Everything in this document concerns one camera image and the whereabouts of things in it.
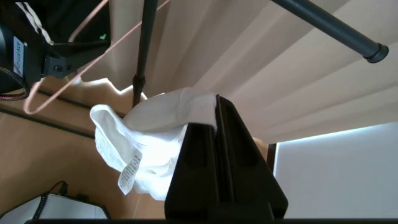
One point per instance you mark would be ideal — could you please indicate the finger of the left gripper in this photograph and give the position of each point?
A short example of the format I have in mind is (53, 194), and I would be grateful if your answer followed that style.
(77, 56)

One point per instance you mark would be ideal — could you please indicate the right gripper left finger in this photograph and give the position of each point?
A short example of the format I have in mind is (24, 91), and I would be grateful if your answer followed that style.
(192, 180)

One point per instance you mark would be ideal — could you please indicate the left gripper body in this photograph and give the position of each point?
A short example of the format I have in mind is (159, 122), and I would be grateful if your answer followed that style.
(31, 62)

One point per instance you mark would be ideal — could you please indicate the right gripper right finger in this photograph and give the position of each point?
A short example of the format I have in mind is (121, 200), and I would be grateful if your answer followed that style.
(252, 186)

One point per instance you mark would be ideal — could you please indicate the white garment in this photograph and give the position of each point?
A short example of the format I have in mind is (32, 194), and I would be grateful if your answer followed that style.
(149, 130)

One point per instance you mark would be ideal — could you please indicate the pink clothes hanger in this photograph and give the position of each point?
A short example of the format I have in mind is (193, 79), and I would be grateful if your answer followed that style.
(93, 62)

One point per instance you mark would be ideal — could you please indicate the beige curtain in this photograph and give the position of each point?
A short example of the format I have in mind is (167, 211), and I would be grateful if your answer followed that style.
(248, 62)

